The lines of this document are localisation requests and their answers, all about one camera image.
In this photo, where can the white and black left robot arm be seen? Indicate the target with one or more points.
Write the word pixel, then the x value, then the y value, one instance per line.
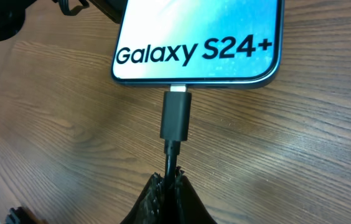
pixel 13 12

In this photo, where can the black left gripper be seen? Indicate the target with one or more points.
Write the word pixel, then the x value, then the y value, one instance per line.
pixel 113 9

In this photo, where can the blue Samsung Galaxy smartphone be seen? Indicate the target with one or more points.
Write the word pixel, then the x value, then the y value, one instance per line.
pixel 199 43

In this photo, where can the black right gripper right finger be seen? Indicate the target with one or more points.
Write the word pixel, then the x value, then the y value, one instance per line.
pixel 190 209

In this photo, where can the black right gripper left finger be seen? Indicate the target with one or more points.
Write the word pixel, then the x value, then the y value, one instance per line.
pixel 148 207

